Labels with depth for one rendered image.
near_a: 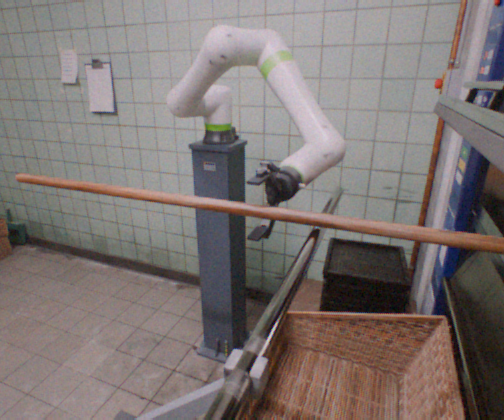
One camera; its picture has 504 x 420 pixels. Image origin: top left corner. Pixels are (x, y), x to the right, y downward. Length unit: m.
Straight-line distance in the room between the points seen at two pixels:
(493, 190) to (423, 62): 0.97
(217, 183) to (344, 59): 0.90
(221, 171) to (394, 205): 0.97
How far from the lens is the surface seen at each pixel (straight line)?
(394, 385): 1.26
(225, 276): 1.74
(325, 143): 1.00
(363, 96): 1.88
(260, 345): 0.44
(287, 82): 1.12
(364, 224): 0.71
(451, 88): 1.54
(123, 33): 2.49
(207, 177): 1.56
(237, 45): 1.14
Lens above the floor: 1.48
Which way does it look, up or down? 21 degrees down
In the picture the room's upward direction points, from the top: straight up
